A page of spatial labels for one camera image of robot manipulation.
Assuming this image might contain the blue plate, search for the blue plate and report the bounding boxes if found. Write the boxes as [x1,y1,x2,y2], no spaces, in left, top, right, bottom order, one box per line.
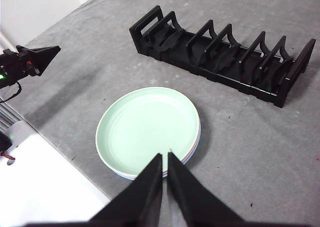
[109,126,202,181]

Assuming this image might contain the black plate rack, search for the black plate rack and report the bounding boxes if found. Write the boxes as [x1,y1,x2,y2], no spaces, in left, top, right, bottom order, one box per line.
[128,4,317,109]

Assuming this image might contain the red cable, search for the red cable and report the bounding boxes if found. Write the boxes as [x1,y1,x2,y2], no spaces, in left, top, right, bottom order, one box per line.
[0,151,16,161]

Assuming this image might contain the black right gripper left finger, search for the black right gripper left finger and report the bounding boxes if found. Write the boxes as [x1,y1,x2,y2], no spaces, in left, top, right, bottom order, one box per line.
[24,153,164,227]

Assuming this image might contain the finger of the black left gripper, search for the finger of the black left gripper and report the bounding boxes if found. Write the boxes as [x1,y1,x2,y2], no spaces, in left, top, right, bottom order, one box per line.
[15,45,61,76]

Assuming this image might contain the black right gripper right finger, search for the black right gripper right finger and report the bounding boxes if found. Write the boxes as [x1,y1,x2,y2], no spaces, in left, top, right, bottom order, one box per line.
[167,151,314,227]

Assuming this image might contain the grey ribbed panel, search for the grey ribbed panel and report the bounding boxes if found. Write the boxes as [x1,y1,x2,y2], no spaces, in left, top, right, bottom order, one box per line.
[0,101,25,133]

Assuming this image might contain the green plate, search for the green plate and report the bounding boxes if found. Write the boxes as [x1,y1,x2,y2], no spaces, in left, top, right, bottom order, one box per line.
[95,86,202,176]

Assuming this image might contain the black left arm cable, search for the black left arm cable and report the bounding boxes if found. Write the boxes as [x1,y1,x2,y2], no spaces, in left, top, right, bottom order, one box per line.
[0,81,23,104]

